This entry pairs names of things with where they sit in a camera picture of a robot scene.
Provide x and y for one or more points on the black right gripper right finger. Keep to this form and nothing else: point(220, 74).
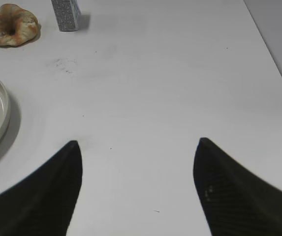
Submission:
point(235, 201)

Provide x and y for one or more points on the grey white carton box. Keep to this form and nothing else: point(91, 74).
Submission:
point(67, 14)

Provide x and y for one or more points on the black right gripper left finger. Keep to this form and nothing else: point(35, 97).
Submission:
point(42, 204)

